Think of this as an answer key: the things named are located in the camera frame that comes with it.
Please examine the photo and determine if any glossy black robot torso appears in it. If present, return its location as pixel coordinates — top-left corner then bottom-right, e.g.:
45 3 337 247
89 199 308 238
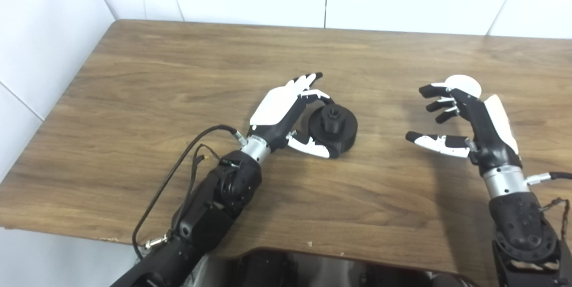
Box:
192 247 481 287

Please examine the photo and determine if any thin left arm wire bundle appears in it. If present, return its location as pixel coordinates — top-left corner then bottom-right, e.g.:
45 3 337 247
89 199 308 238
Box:
172 144 235 229

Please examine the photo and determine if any white ring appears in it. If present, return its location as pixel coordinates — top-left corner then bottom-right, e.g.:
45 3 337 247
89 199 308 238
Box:
445 75 483 99

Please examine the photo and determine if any thin right arm wire bundle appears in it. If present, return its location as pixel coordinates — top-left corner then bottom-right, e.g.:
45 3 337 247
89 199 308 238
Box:
538 198 571 241

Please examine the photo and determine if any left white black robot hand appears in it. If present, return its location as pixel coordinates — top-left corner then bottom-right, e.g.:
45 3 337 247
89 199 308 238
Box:
248 72 340 159

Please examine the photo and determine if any round black part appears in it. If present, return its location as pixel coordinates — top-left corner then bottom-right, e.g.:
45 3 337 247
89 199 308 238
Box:
307 103 358 156

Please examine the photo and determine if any thin arm wire bundle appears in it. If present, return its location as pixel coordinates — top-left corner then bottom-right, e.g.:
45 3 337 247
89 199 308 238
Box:
538 198 571 241
172 144 235 229

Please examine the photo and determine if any thick black right wrist cable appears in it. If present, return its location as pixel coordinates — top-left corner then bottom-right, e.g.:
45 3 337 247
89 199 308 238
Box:
526 171 572 186

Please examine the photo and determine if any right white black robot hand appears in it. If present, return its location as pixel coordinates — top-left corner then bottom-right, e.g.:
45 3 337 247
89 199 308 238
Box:
405 82 522 177

